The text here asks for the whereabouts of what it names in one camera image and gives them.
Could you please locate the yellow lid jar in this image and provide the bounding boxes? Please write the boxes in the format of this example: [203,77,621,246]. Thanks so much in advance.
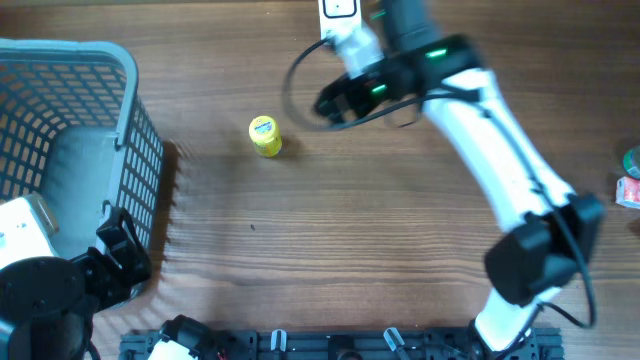
[249,115,282,157]

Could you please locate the silver top tin can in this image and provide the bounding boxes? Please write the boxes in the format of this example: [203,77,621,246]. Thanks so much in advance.
[622,145,640,180]

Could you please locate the red juice carton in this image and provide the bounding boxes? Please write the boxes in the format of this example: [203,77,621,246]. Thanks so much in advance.
[615,176,640,209]

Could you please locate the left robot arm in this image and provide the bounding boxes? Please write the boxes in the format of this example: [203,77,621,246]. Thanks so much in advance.
[1,208,152,360]

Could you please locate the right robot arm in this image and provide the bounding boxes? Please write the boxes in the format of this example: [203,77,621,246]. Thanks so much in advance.
[314,1,604,359]

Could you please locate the white barcode scanner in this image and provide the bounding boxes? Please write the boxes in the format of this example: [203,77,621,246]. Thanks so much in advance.
[318,0,362,39]

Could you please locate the grey plastic mesh basket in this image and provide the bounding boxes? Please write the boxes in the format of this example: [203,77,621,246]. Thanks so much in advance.
[1,39,164,259]

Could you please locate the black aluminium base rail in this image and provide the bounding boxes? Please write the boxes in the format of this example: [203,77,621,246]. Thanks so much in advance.
[119,327,565,360]

